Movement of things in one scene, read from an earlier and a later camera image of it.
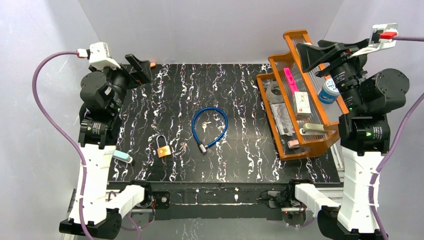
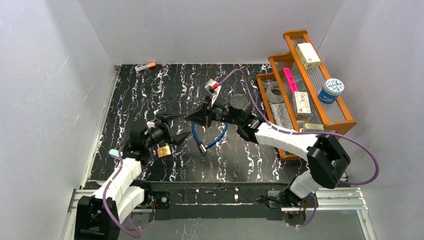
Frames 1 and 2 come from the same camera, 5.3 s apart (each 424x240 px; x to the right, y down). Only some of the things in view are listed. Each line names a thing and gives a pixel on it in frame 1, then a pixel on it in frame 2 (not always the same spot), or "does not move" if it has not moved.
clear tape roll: [273, 93] does not move
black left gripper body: [128, 72] → [166, 131]
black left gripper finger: [141, 69] → [169, 117]
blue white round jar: [328, 93] does not move
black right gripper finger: [310, 55] → [199, 116]
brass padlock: [163, 151] does not move
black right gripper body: [331, 60] → [208, 114]
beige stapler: [313, 129] does not move
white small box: [302, 104] does not move
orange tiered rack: [299, 121] does not move
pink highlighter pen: [290, 80] does not move
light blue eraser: [122, 156] does not move
